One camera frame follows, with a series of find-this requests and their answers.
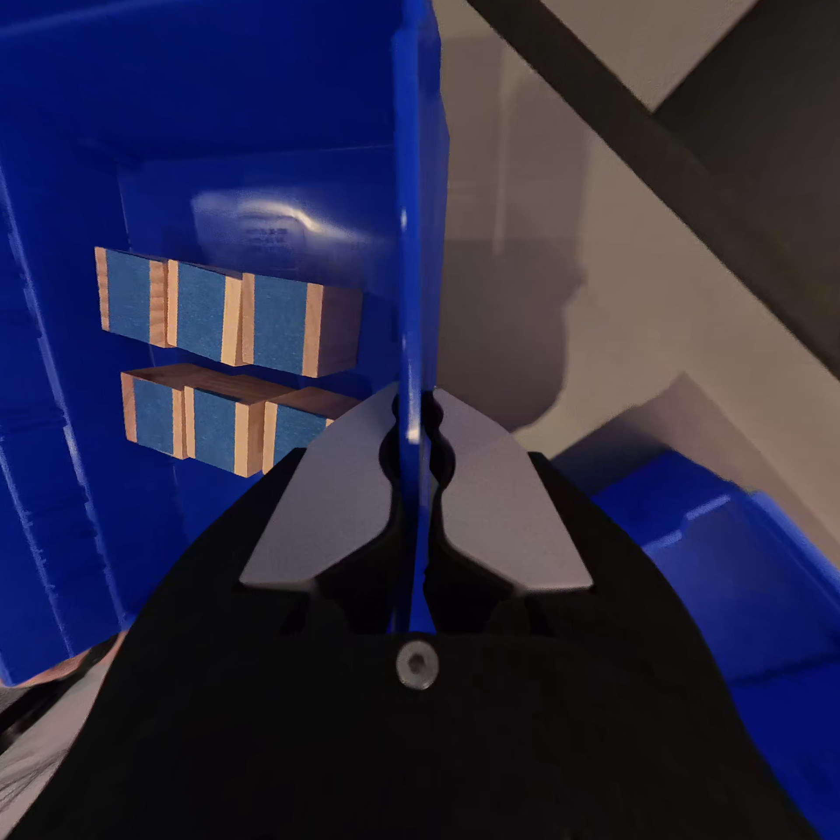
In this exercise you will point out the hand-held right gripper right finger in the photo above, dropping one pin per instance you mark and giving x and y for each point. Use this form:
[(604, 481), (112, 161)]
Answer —
[(512, 512)]

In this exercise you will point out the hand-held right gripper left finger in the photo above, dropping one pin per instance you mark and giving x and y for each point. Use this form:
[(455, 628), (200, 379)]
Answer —
[(328, 499)]

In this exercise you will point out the cluster of wooden cubes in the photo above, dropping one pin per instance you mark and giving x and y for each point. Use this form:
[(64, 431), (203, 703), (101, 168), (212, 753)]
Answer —
[(203, 315)]

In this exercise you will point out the blue plastic bin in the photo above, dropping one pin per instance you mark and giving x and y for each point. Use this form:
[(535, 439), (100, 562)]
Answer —
[(754, 590), (65, 197)]

